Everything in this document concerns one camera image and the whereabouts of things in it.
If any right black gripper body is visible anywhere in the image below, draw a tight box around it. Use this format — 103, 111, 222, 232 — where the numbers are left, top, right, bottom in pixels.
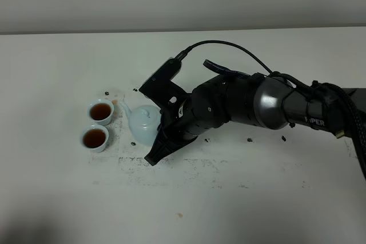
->
140, 75, 230, 140

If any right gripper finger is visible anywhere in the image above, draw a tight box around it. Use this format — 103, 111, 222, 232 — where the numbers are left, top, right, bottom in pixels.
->
157, 123, 164, 133
144, 129, 197, 166

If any light blue porcelain teapot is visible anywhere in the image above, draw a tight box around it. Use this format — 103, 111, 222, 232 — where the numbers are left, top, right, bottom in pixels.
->
120, 101, 161, 147

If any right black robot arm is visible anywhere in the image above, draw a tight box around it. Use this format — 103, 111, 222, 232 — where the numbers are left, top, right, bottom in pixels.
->
140, 73, 365, 168

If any far light blue teacup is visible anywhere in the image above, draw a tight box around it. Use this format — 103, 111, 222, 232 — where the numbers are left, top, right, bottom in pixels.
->
87, 99, 114, 126

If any light blue teacup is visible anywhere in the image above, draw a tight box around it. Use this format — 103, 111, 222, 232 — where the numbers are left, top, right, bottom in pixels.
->
80, 125, 109, 153
87, 99, 114, 126

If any near light blue teacup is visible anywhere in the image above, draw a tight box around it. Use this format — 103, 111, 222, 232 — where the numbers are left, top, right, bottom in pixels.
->
80, 125, 109, 153

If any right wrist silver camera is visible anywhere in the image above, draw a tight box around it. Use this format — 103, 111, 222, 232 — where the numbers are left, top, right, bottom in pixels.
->
151, 57, 182, 81

